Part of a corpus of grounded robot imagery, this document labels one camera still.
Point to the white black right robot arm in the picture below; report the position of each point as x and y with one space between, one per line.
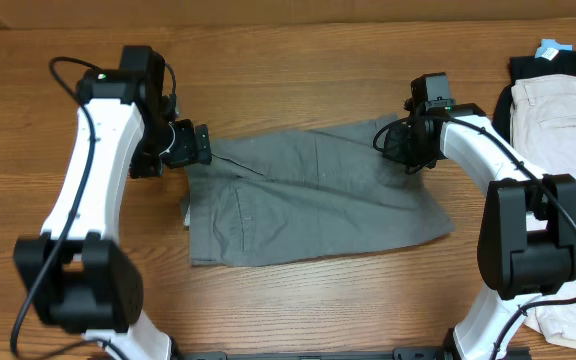
527 241

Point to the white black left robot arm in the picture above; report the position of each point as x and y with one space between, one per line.
76 276

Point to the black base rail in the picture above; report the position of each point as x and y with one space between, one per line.
308 355

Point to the black folded garment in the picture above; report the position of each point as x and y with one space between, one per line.
525 67

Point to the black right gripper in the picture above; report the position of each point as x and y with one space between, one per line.
396 145

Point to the light blue clothing tag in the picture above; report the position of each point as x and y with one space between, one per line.
550 48

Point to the grey shorts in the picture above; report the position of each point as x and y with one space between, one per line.
298 194

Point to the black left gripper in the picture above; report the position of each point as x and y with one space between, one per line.
193 148

